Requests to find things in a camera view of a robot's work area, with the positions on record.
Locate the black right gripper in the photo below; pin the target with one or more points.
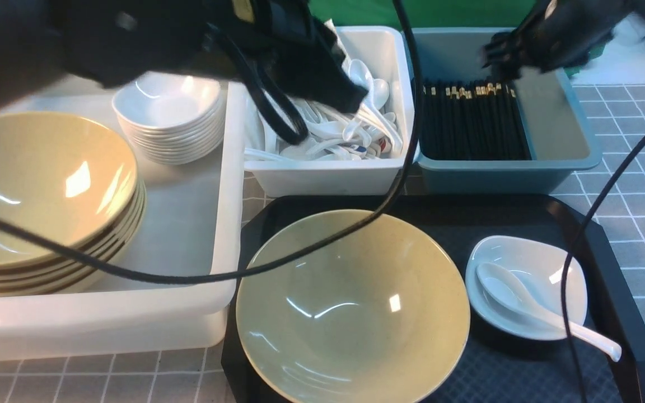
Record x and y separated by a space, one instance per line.
554 35

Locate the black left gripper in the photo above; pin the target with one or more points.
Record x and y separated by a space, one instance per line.
297 51

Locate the white square sauce dish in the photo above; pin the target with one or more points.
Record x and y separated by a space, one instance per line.
538 265

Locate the white ceramic soup spoon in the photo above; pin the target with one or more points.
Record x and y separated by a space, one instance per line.
510 292

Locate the bundle of black chopsticks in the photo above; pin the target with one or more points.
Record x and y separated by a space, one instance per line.
479 120

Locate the pile of white soup spoons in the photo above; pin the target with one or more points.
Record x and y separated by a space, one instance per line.
333 136

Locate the teal plastic chopstick bin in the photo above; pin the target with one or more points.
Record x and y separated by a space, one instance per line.
561 139

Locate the stack of white sauce dishes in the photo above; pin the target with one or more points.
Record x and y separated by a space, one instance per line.
171 119

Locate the white plastic spoon bin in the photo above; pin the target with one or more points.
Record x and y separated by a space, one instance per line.
383 51

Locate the green cloth backdrop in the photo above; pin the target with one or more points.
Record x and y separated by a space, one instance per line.
423 13

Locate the large white plastic tub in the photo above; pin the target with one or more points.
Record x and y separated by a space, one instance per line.
191 228

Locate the grey checked table mat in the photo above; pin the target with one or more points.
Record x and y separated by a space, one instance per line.
617 113

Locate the stack of yellow-green bowls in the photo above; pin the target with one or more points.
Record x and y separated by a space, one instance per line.
73 181

